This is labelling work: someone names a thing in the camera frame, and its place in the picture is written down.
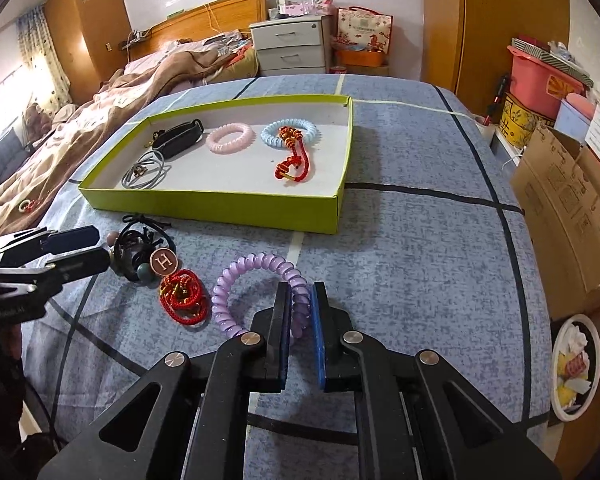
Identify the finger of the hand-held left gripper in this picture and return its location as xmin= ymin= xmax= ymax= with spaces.
xmin=0 ymin=246 xmax=112 ymax=293
xmin=0 ymin=225 xmax=101 ymax=266

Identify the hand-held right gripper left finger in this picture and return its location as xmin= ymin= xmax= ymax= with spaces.
xmin=37 ymin=282 xmax=293 ymax=480

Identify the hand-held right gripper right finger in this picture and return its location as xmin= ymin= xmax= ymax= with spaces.
xmin=311 ymin=281 xmax=563 ymax=480

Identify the bundle of black hair ties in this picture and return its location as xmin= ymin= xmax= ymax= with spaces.
xmin=111 ymin=214 xmax=176 ymax=281

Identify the purple coil hair tie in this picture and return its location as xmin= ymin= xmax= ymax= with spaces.
xmin=211 ymin=253 xmax=312 ymax=342

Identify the thin dark hair loop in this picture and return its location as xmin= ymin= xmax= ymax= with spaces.
xmin=121 ymin=152 xmax=172 ymax=191

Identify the yellow-green cardboard box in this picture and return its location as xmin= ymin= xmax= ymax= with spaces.
xmin=77 ymin=94 xmax=355 ymax=235

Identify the black wide headband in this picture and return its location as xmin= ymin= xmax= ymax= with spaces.
xmin=144 ymin=118 xmax=205 ymax=160

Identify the pink coil hair tie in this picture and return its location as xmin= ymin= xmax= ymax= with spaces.
xmin=206 ymin=123 xmax=256 ymax=155

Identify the blue coil hair tie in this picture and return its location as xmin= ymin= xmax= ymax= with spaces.
xmin=260 ymin=118 xmax=322 ymax=151

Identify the red knotted cord bracelet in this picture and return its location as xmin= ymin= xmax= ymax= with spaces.
xmin=159 ymin=269 xmax=212 ymax=326
xmin=272 ymin=126 xmax=315 ymax=184

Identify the brown fleece blanket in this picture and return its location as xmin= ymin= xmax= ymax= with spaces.
xmin=0 ymin=42 xmax=258 ymax=238

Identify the blue checked bedsheet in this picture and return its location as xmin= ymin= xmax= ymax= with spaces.
xmin=20 ymin=74 xmax=553 ymax=480

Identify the brown teddy bear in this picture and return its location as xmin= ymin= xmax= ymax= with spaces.
xmin=22 ymin=102 xmax=56 ymax=136

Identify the patterned curtain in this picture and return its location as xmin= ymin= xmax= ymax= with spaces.
xmin=17 ymin=5 xmax=73 ymax=111

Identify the wooden wardrobe with star marks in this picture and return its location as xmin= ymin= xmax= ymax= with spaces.
xmin=44 ymin=0 xmax=133 ymax=106

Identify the yellow pillow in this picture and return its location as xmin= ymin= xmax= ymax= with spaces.
xmin=220 ymin=45 xmax=261 ymax=81

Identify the white bowl of scraps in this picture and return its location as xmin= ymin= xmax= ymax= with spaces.
xmin=550 ymin=314 xmax=600 ymax=422

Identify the wooden headboard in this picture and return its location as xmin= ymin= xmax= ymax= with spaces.
xmin=127 ymin=0 xmax=268 ymax=61

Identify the large cardboard box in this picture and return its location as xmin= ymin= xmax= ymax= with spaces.
xmin=510 ymin=125 xmax=600 ymax=321

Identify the grey drawer nightstand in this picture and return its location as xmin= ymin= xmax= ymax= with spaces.
xmin=249 ymin=14 xmax=336 ymax=77

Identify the orange basket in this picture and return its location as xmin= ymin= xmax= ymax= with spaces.
xmin=336 ymin=49 xmax=387 ymax=67

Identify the yellow patterned box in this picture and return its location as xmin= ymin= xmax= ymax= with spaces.
xmin=497 ymin=92 xmax=556 ymax=148

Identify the red black stick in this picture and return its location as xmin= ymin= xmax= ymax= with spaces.
xmin=482 ymin=74 xmax=511 ymax=126

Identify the red patterned gift bag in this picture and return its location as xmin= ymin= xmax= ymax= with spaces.
xmin=336 ymin=7 xmax=394 ymax=56

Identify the clutter of small toiletries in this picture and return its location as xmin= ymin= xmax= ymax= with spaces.
xmin=275 ymin=0 xmax=333 ymax=18

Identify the pink plastic bucket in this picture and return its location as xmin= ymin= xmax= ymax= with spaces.
xmin=507 ymin=45 xmax=586 ymax=121

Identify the lavender box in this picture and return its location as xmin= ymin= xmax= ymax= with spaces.
xmin=554 ymin=92 xmax=596 ymax=141

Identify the striped gift box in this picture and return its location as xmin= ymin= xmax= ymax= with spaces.
xmin=511 ymin=36 xmax=595 ymax=88

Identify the tall plain wooden wardrobe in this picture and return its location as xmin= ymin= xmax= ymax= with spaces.
xmin=421 ymin=0 xmax=573 ymax=116

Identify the round charm hair tie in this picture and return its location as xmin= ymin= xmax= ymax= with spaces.
xmin=150 ymin=248 xmax=177 ymax=276

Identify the black cable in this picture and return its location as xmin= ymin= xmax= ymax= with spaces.
xmin=22 ymin=372 xmax=66 ymax=453

